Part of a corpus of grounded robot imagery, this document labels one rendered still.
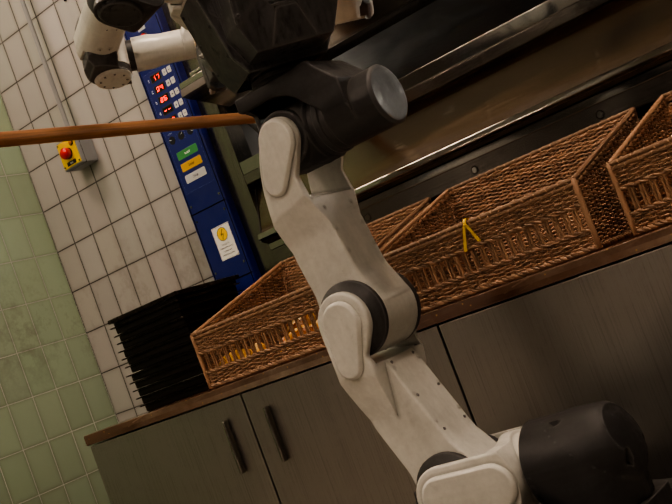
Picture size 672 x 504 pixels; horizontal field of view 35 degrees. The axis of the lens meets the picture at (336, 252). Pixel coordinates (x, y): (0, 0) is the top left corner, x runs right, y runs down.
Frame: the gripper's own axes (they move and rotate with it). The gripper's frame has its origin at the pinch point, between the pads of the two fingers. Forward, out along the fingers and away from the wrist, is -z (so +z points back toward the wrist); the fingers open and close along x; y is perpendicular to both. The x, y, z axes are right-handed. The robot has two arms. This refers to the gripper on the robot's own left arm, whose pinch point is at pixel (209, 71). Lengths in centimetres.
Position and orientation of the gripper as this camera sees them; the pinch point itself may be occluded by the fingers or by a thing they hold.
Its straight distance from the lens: 253.6
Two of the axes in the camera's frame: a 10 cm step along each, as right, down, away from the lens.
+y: 8.9, -3.1, 3.3
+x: 3.5, 9.3, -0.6
